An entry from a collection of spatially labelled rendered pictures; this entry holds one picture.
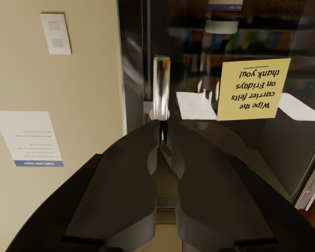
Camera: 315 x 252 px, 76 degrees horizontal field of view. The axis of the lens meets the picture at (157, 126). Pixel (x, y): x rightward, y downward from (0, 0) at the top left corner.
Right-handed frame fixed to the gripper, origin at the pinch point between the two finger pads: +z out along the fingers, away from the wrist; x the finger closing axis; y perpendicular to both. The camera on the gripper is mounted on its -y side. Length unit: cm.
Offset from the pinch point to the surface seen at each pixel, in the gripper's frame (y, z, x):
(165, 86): 0.2, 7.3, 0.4
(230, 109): 4.9, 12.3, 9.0
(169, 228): 27.4, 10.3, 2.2
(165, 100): 1.7, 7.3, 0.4
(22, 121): 32, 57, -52
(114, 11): -5.8, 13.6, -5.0
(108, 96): 22, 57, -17
